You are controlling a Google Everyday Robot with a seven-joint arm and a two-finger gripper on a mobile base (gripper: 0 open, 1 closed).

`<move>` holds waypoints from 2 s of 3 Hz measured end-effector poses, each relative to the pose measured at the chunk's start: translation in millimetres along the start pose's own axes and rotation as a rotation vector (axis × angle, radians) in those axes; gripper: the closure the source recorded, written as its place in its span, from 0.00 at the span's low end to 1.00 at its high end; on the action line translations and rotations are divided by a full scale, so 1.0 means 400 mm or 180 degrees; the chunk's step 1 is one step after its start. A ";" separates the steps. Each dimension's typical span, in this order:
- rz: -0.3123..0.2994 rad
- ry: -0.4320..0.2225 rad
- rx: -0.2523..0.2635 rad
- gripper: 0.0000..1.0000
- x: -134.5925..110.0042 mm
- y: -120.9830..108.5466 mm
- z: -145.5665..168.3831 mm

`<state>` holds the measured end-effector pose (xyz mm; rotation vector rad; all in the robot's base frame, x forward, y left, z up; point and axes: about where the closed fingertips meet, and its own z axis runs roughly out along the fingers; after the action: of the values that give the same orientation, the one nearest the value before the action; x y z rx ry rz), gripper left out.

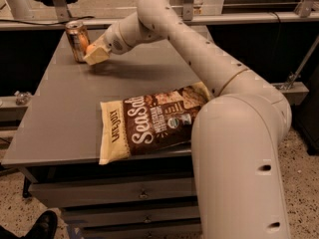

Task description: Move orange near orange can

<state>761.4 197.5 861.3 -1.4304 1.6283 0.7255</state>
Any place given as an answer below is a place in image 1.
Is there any grey drawer cabinet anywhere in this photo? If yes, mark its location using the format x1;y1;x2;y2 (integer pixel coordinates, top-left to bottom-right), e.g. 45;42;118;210
3;37;201;239

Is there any orange fruit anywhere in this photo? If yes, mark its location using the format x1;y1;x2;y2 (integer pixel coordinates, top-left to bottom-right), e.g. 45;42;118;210
86;44;97;55

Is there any black shoe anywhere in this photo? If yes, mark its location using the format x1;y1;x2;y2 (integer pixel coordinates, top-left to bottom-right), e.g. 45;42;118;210
24;210;58;239

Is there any black cable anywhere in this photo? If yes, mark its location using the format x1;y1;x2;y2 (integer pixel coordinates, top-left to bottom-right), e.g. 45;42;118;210
0;15;96;26

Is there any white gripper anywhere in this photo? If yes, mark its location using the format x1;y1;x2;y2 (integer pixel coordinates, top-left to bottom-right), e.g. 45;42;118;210
84;12;162;66

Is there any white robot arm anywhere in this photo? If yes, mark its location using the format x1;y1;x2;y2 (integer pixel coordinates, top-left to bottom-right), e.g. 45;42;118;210
85;0;291;239

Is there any sea salt chips bag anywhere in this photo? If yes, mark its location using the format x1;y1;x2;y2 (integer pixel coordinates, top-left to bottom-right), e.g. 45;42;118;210
100;82;212;165

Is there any metal railing bar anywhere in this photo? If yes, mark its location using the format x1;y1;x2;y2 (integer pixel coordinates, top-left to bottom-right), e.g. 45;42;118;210
0;11;319;31

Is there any orange soda can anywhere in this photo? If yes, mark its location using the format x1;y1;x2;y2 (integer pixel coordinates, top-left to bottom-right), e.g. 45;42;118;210
65;21;90;63

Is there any small shiny crumpled object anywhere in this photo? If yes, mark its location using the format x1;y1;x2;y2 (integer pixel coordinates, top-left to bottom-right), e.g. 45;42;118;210
14;91;32;106

